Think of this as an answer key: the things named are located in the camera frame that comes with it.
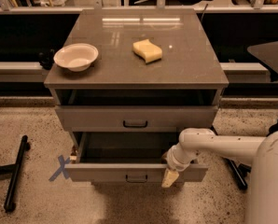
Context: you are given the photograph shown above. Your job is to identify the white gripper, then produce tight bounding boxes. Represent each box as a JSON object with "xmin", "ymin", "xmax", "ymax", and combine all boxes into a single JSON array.
[{"xmin": 161, "ymin": 144, "xmax": 198, "ymax": 188}]

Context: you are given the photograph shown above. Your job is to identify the grey drawer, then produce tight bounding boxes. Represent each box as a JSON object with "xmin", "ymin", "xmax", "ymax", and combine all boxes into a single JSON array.
[
  {"xmin": 64, "ymin": 132, "xmax": 209, "ymax": 184},
  {"xmin": 56, "ymin": 105, "xmax": 217, "ymax": 133}
]

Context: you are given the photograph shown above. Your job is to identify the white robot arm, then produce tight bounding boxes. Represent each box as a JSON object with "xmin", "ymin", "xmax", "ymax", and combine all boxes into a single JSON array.
[{"xmin": 161, "ymin": 128, "xmax": 278, "ymax": 224}]

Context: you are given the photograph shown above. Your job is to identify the grey drawer cabinet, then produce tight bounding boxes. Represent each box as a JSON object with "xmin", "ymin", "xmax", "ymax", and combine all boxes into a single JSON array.
[{"xmin": 44, "ymin": 8, "xmax": 229, "ymax": 185}]

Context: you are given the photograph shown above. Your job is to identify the grey top drawer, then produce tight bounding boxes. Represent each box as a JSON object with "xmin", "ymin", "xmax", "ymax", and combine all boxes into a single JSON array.
[{"xmin": 56, "ymin": 105, "xmax": 217, "ymax": 133}]

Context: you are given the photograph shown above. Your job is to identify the blue tape cross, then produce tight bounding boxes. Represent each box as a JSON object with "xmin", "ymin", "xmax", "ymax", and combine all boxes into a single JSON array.
[{"xmin": 49, "ymin": 155, "xmax": 70, "ymax": 182}]

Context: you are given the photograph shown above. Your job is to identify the yellow sponge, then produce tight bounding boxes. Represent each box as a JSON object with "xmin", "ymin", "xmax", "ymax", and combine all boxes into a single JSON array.
[{"xmin": 132, "ymin": 39, "xmax": 162, "ymax": 63}]

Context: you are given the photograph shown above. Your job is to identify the white bowl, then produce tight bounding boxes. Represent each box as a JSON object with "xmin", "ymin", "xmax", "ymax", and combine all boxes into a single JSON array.
[{"xmin": 54, "ymin": 43, "xmax": 99, "ymax": 72}]

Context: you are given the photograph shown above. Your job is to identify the dark round table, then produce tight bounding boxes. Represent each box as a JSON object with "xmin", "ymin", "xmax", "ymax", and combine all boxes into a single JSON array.
[{"xmin": 247, "ymin": 41, "xmax": 278, "ymax": 75}]

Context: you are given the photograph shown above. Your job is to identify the black stand leg left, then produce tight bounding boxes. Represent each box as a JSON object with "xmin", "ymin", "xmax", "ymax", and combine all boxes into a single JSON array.
[{"xmin": 0, "ymin": 135, "xmax": 30, "ymax": 213}]

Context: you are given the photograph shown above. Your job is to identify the small black object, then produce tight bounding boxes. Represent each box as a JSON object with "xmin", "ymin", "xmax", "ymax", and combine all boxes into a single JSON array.
[{"xmin": 38, "ymin": 49, "xmax": 55, "ymax": 70}]

